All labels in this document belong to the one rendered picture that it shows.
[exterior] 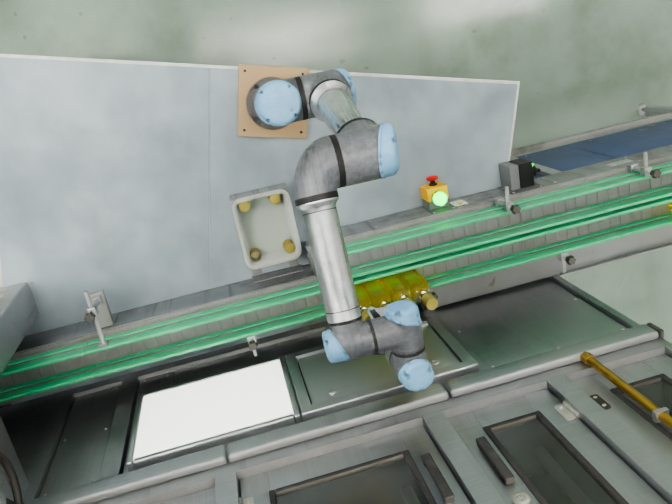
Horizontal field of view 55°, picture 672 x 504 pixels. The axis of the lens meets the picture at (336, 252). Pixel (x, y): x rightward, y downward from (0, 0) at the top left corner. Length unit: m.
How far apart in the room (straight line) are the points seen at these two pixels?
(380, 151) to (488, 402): 0.67
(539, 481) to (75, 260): 1.42
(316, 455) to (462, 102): 1.17
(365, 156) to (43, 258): 1.11
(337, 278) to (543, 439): 0.57
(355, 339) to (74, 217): 1.01
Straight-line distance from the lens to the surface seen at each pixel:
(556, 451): 1.50
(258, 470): 1.58
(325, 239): 1.38
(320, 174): 1.37
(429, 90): 2.10
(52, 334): 2.13
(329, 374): 1.80
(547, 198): 2.10
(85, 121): 2.01
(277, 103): 1.74
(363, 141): 1.39
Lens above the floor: 2.72
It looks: 70 degrees down
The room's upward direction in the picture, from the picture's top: 145 degrees clockwise
